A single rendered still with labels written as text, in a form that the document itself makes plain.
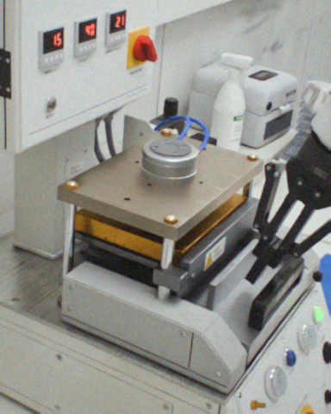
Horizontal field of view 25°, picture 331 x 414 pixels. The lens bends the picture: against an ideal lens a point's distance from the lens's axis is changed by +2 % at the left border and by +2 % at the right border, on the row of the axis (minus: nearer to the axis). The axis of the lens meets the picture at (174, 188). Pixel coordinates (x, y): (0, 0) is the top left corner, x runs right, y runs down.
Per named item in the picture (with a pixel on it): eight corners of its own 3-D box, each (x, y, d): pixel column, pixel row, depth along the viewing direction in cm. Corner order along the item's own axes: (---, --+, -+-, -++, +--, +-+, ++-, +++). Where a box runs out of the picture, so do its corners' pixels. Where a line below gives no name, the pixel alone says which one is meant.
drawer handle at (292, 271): (246, 326, 97) (251, 299, 95) (289, 275, 109) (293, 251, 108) (261, 331, 96) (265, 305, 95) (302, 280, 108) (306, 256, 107)
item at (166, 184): (17, 232, 103) (17, 145, 98) (137, 162, 128) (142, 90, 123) (171, 291, 94) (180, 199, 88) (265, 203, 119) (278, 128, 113)
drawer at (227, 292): (58, 290, 107) (60, 242, 104) (140, 229, 125) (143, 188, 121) (246, 371, 95) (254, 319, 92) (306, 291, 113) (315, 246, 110)
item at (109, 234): (72, 238, 103) (75, 176, 99) (153, 185, 121) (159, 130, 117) (181, 279, 96) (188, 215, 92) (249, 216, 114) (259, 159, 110)
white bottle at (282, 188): (282, 223, 171) (292, 166, 165) (260, 222, 171) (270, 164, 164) (278, 213, 176) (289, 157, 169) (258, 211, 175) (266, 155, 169)
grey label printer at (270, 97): (184, 127, 208) (190, 67, 201) (221, 110, 223) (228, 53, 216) (260, 153, 196) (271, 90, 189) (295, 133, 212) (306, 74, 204)
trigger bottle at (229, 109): (204, 149, 195) (215, 55, 184) (214, 140, 202) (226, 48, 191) (235, 157, 192) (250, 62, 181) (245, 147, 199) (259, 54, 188)
